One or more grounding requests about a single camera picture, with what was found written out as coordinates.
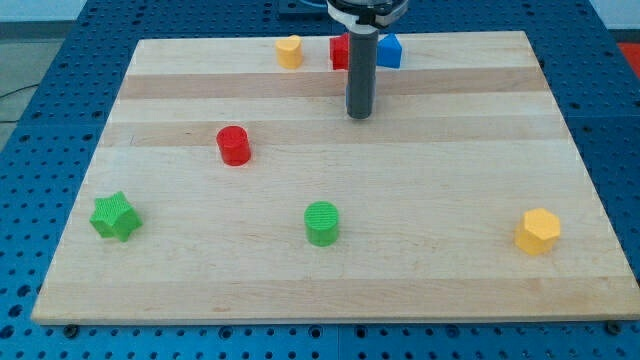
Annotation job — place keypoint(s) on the black white robot wrist flange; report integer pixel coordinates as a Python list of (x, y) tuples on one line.
[(374, 13)]

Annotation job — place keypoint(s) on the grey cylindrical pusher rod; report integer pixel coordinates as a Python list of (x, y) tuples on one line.
[(361, 83)]

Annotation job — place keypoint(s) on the red block behind rod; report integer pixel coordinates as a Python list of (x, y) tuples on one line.
[(339, 52)]

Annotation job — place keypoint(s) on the blue pentagon block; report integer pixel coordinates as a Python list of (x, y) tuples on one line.
[(389, 52)]

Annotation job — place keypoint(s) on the yellow heart block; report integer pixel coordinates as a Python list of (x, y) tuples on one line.
[(289, 53)]

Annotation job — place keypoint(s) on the red cylinder block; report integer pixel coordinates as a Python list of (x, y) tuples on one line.
[(234, 146)]

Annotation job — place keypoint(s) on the green cylinder block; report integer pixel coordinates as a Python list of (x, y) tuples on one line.
[(321, 220)]

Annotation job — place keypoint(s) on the wooden board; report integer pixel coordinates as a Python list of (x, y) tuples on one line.
[(465, 137)]

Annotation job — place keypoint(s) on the yellow hexagon block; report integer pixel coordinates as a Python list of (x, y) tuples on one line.
[(537, 231)]

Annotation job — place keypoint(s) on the green star block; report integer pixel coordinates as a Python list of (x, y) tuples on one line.
[(115, 217)]

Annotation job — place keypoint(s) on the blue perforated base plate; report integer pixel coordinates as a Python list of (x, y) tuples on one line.
[(44, 161)]

